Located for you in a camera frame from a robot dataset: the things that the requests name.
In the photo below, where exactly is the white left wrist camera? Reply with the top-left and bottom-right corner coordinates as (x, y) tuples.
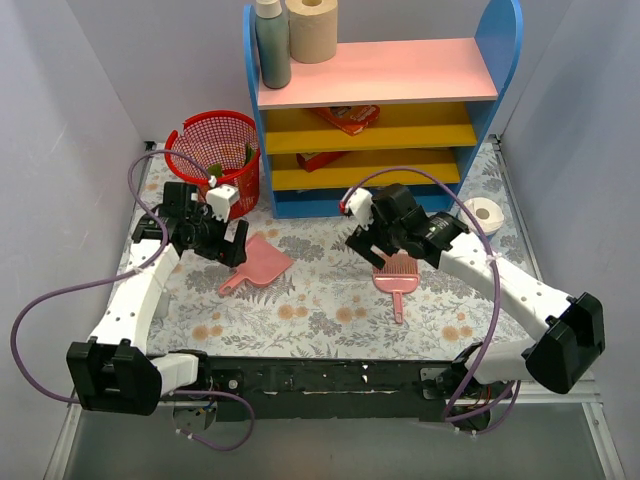
(205, 176), (240, 222)

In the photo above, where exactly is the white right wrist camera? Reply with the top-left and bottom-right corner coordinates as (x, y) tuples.
(339, 187), (374, 230)

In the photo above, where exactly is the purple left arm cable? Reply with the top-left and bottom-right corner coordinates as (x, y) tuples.
(9, 148), (256, 452)

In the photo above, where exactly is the blue wooden shelf unit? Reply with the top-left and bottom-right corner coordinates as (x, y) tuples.
(243, 1), (523, 218)

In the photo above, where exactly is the pink dustpan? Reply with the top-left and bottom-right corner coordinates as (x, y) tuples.
(218, 234), (294, 296)

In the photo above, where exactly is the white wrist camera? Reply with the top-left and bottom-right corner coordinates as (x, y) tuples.
(205, 176), (240, 222)
(339, 187), (374, 230)

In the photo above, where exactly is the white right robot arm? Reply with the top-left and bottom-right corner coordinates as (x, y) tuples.
(340, 184), (605, 398)

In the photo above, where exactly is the red mesh waste basket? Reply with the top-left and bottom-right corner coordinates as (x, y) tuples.
(165, 110), (261, 219)

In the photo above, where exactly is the red box lower shelf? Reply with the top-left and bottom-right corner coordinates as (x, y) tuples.
(296, 151), (346, 173)

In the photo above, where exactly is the orange snack box upper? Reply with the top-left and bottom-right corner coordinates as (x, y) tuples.
(312, 105), (380, 136)

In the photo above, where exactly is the beige paper roll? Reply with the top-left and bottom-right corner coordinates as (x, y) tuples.
(285, 0), (338, 64)

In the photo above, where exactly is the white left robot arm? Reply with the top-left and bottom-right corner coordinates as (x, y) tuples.
(66, 182), (248, 415)

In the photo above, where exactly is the green paper scrap near roll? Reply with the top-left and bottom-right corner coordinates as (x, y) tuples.
(244, 143), (256, 165)

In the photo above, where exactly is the grey green bottle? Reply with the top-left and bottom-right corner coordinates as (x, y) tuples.
(255, 0), (291, 89)

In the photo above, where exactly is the green paper scrap front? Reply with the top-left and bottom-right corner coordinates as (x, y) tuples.
(207, 164), (223, 178)

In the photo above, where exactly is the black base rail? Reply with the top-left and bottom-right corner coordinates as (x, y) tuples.
(154, 355), (514, 424)

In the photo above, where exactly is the pink hand brush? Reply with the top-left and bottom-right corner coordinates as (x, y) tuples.
(372, 253), (421, 324)

